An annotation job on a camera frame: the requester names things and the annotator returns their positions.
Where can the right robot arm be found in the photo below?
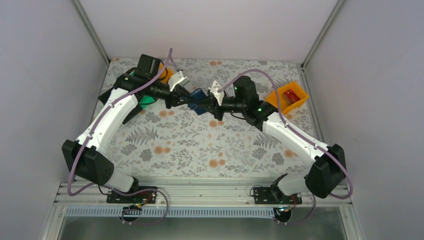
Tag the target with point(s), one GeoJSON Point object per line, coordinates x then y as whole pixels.
{"type": "Point", "coordinates": [326, 165]}

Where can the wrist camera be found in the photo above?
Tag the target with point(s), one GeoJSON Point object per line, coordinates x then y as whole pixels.
{"type": "Point", "coordinates": [217, 92]}
{"type": "Point", "coordinates": [177, 79]}

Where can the red card in right bin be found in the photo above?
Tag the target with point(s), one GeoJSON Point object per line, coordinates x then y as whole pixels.
{"type": "Point", "coordinates": [291, 97]}

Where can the green plastic bin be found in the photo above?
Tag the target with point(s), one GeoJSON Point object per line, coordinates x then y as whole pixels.
{"type": "Point", "coordinates": [145, 99]}

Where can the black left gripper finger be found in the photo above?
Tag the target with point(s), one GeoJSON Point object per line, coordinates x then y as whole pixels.
{"type": "Point", "coordinates": [183, 102]}
{"type": "Point", "coordinates": [184, 94]}

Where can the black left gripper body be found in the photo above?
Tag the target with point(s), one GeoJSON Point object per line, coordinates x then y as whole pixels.
{"type": "Point", "coordinates": [178, 99]}

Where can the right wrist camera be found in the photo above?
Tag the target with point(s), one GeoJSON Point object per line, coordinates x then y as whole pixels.
{"type": "Point", "coordinates": [217, 92]}

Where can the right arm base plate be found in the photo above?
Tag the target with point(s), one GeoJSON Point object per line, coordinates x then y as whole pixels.
{"type": "Point", "coordinates": [273, 196]}

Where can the orange plastic bin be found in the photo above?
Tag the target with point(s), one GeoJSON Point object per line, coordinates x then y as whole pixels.
{"type": "Point", "coordinates": [285, 107]}
{"type": "Point", "coordinates": [165, 75]}

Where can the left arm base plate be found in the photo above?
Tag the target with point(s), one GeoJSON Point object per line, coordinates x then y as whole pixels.
{"type": "Point", "coordinates": [142, 195]}

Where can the orange plastic bin left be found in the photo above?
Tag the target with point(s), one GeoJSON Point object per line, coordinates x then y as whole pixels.
{"type": "Point", "coordinates": [165, 75]}

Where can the blue leather card holder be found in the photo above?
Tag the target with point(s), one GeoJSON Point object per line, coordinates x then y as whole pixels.
{"type": "Point", "coordinates": [197, 95]}

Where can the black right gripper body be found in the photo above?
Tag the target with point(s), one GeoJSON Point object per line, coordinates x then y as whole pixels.
{"type": "Point", "coordinates": [214, 106]}

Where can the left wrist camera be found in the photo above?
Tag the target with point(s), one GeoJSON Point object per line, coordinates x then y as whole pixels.
{"type": "Point", "coordinates": [177, 79]}

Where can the aluminium rail frame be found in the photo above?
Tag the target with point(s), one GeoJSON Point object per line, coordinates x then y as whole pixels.
{"type": "Point", "coordinates": [197, 192]}

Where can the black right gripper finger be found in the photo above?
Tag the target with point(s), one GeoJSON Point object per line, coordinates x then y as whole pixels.
{"type": "Point", "coordinates": [207, 102]}
{"type": "Point", "coordinates": [210, 108]}

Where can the black plastic bin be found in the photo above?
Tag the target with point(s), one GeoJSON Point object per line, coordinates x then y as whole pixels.
{"type": "Point", "coordinates": [104, 97]}

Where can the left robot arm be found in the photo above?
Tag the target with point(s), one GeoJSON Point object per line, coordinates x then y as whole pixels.
{"type": "Point", "coordinates": [85, 156]}

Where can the orange plastic bin right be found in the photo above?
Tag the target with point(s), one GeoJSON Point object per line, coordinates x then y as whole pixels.
{"type": "Point", "coordinates": [285, 107]}

